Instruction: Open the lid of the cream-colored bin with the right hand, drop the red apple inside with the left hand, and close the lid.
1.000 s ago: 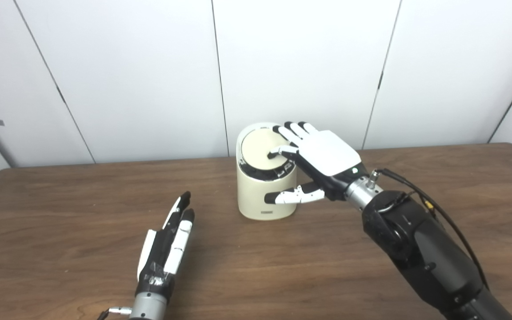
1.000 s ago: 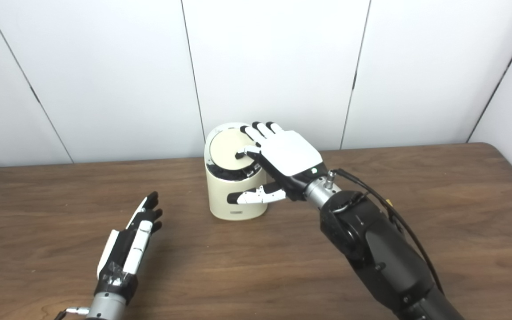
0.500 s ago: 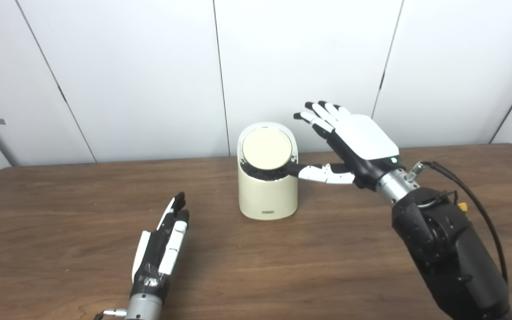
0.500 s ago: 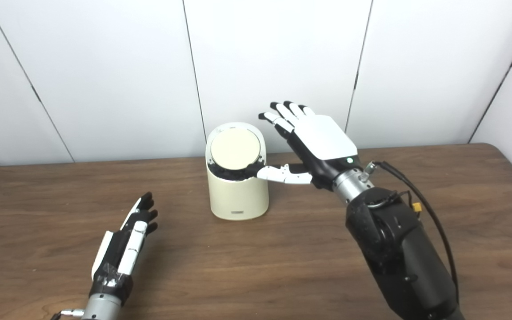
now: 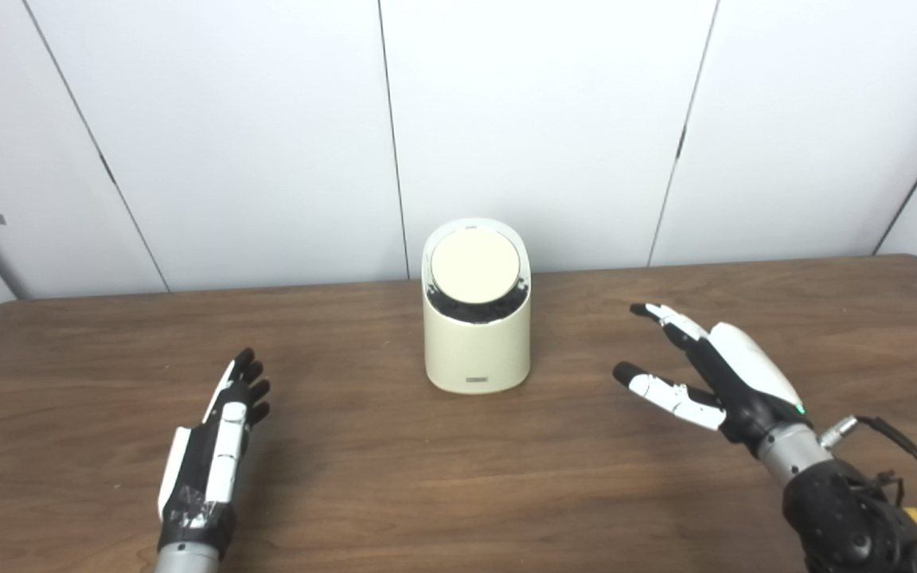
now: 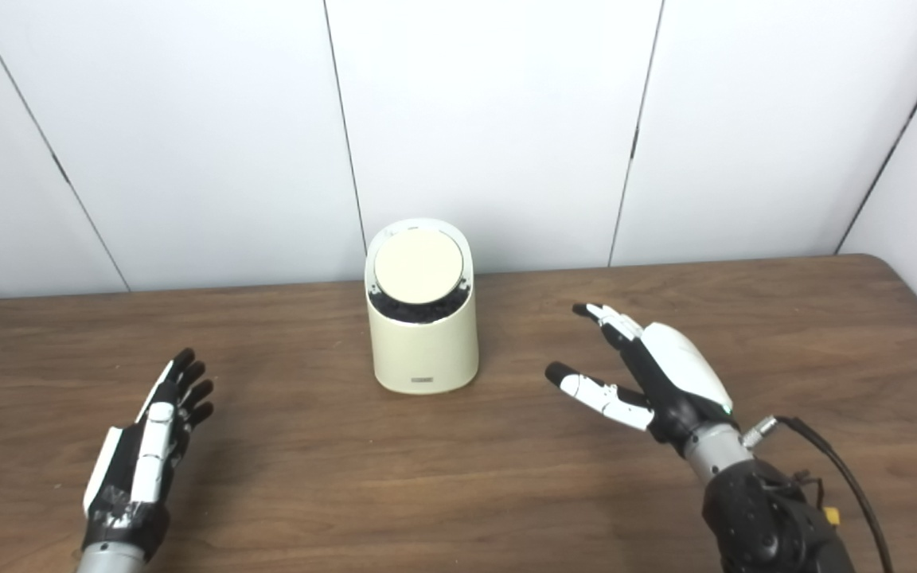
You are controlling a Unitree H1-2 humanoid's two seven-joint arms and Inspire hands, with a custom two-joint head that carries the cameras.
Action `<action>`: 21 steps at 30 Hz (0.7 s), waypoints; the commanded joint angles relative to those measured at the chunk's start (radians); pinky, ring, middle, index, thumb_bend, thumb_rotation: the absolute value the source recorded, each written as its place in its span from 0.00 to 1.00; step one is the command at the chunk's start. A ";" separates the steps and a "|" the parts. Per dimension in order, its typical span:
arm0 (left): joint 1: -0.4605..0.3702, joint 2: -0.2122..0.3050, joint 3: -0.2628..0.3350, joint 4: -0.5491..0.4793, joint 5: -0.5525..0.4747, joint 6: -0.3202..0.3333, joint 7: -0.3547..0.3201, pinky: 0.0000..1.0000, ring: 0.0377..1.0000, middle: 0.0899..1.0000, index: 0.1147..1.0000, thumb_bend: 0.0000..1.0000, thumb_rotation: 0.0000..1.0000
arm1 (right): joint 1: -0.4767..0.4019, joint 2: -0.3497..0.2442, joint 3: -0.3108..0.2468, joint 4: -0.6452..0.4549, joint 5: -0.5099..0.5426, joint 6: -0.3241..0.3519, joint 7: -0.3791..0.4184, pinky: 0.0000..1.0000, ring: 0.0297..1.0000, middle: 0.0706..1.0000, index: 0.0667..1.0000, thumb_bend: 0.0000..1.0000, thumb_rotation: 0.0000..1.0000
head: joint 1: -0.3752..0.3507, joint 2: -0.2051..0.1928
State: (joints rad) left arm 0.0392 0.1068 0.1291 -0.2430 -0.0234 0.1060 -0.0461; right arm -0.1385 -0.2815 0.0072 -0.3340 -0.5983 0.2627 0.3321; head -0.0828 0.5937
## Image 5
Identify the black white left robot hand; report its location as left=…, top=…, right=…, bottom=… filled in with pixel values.
left=157, top=348, right=271, bottom=558

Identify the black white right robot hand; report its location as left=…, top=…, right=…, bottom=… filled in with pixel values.
left=613, top=302, right=814, bottom=458

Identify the cream round bin lid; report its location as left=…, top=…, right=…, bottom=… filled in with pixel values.
left=431, top=228, right=521, bottom=304

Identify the cream-colored bin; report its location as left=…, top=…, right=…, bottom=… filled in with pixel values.
left=422, top=218, right=533, bottom=395

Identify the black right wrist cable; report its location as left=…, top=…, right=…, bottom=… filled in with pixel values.
left=818, top=414, right=917, bottom=542

